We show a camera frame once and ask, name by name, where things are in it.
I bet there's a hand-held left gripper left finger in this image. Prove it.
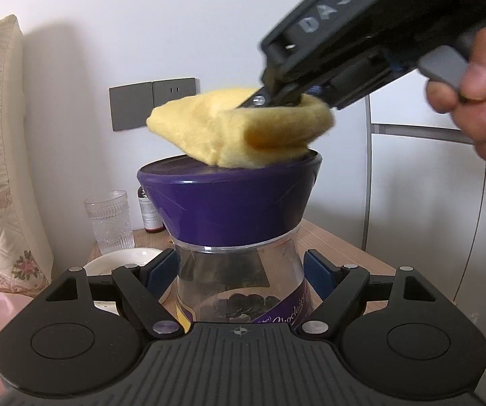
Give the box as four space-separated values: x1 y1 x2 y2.
46 248 183 340

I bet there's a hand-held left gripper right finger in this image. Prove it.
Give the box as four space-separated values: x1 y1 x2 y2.
296 249 435 340

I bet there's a cream embroidered pillow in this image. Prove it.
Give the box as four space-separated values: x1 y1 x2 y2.
0 14 54 299

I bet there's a wooden nightstand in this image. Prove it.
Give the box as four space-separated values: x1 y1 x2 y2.
86 219 396 306

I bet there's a yellow cloth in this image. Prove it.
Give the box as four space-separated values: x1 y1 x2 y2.
146 86 338 168

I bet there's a white dish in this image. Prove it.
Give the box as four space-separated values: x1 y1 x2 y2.
83 247 174 310

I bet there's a grey wall outlet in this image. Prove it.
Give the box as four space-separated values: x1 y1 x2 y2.
152 76 197 107

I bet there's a clear jar with purple lid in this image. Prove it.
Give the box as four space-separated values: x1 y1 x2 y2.
136 150 324 336

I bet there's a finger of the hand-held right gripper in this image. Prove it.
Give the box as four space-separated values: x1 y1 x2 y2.
239 84 305 110

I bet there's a clear patterned glass cup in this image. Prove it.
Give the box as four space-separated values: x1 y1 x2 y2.
84 190 135 255

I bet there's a brown medicine bottle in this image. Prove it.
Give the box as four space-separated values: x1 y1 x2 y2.
137 185 166 234

